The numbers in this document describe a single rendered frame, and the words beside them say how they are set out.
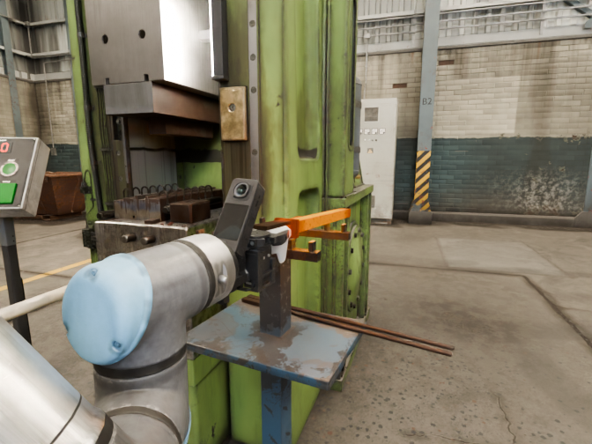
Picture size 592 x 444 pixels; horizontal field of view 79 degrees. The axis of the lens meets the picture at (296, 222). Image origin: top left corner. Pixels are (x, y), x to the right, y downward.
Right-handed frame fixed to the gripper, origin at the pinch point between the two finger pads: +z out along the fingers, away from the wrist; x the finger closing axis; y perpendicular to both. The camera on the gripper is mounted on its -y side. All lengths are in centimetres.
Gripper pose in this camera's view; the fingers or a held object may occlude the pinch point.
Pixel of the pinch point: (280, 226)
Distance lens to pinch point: 64.0
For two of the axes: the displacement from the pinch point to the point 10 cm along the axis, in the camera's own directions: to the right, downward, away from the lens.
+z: 4.2, -1.5, 8.9
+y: -0.2, 9.9, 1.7
